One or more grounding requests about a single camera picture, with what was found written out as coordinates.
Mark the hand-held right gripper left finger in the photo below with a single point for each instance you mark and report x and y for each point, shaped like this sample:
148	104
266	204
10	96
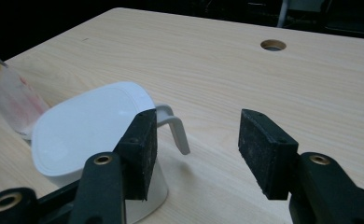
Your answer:
139	155

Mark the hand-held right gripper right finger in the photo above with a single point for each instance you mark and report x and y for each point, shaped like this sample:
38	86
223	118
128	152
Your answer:
264	149

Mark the white oval jar lid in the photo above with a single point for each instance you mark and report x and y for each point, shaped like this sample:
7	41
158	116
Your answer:
86	130

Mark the white desk leg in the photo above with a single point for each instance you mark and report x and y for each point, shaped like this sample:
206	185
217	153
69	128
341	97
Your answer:
283	12

